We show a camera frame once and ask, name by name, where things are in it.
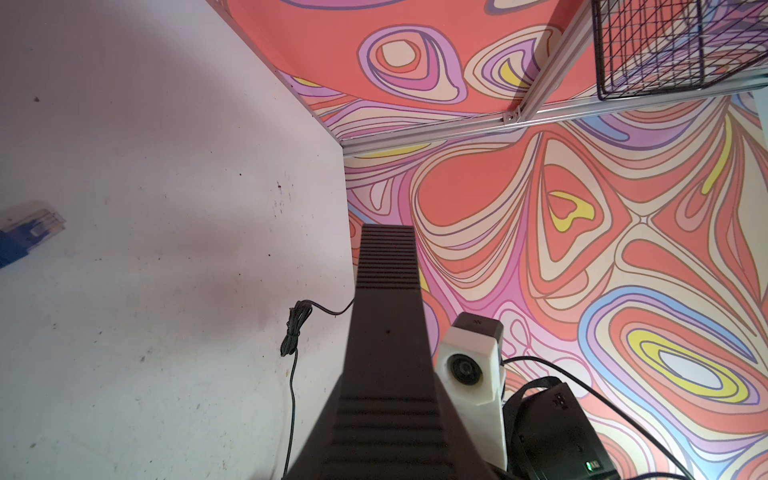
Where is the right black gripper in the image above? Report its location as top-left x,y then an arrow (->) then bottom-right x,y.
502,376 -> 620,480

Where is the black network switch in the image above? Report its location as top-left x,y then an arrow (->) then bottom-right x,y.
286,224 -> 495,479

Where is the black power adapter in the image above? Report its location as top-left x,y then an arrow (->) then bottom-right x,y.
279,299 -> 354,479

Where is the blue ethernet cable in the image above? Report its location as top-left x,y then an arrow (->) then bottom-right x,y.
0,200 -> 67,270

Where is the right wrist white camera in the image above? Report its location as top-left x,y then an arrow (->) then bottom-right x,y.
435,312 -> 508,470

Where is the black wire basket back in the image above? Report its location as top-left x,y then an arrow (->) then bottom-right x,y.
591,0 -> 767,101

